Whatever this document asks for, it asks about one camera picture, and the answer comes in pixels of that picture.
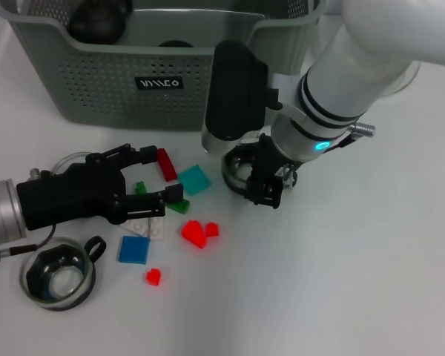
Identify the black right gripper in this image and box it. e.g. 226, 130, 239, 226
246, 133, 294, 211

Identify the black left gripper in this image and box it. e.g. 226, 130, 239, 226
16, 143, 185, 231

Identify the red sloped building brick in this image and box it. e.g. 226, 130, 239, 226
180, 220, 208, 248

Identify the grey perforated storage bin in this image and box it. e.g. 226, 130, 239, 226
0, 0, 329, 133

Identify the dark red long brick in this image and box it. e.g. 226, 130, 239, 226
156, 148, 178, 182

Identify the green rectangular building brick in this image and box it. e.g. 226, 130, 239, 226
165, 199, 191, 215

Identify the teal square building plate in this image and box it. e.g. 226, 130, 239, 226
177, 164, 211, 197

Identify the white flat building plate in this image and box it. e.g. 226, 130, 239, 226
148, 216, 167, 242
120, 218, 151, 237

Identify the blue square building plate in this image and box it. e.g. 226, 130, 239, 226
117, 235, 151, 265

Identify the black round teapot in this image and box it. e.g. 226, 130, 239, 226
65, 0, 133, 44

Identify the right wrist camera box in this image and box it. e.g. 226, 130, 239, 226
201, 39, 283, 155

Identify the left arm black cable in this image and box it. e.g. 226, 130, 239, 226
0, 224, 56, 265

